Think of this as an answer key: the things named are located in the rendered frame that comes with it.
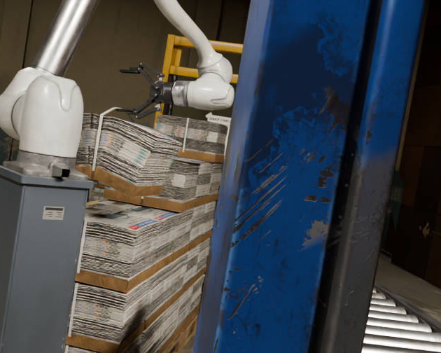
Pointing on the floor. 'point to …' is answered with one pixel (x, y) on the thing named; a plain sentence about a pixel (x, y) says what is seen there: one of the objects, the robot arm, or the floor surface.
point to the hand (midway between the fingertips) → (122, 90)
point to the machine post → (307, 175)
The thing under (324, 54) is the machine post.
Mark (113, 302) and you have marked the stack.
